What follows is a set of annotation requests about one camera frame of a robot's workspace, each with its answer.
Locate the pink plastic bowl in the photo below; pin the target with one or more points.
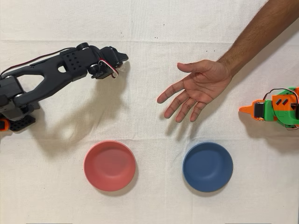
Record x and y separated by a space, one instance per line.
109 165

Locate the person's bare forearm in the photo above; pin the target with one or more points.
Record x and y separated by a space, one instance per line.
257 32

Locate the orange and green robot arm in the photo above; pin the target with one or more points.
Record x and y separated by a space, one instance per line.
287 109

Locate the white tablecloth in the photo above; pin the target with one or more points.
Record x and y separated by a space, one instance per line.
149 23

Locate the person's bare hand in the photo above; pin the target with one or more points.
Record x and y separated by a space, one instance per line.
205 81

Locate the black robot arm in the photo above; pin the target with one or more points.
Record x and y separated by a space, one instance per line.
46 67

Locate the orange table clamp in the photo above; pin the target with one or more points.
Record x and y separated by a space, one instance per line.
3 124

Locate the blue plastic bowl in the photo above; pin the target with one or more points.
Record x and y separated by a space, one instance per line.
208 166

